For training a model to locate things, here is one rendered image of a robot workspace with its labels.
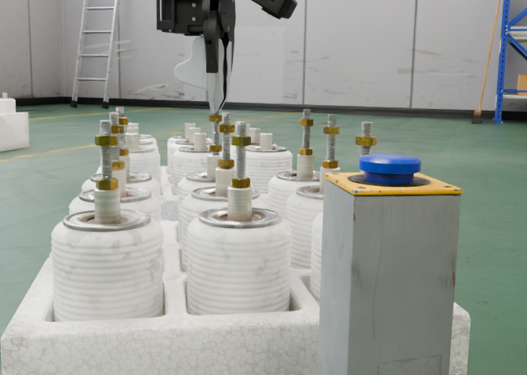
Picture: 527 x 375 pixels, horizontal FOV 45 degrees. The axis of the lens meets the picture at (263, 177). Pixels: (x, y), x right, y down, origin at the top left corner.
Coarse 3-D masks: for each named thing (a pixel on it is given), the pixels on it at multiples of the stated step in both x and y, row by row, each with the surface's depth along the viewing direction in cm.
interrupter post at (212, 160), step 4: (208, 156) 80; (212, 156) 79; (216, 156) 79; (220, 156) 80; (208, 160) 80; (212, 160) 79; (216, 160) 79; (208, 164) 80; (212, 164) 79; (216, 164) 79; (208, 168) 80; (212, 168) 80; (208, 172) 80; (212, 172) 80; (208, 176) 80; (212, 176) 80
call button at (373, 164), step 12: (372, 156) 41; (384, 156) 41; (396, 156) 41; (408, 156) 41; (360, 168) 41; (372, 168) 40; (384, 168) 39; (396, 168) 39; (408, 168) 39; (372, 180) 40; (384, 180) 40; (396, 180) 40; (408, 180) 40
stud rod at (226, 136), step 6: (222, 114) 68; (228, 114) 68; (228, 120) 68; (228, 138) 68; (222, 144) 68; (228, 144) 68; (222, 150) 68; (228, 150) 68; (222, 156) 69; (228, 156) 68; (222, 168) 68; (228, 168) 68
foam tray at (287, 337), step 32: (32, 288) 59; (32, 320) 51; (96, 320) 52; (128, 320) 52; (160, 320) 52; (192, 320) 52; (224, 320) 52; (256, 320) 52; (288, 320) 52; (32, 352) 49; (64, 352) 49; (96, 352) 50; (128, 352) 50; (160, 352) 50; (192, 352) 51; (224, 352) 51; (256, 352) 52; (288, 352) 52
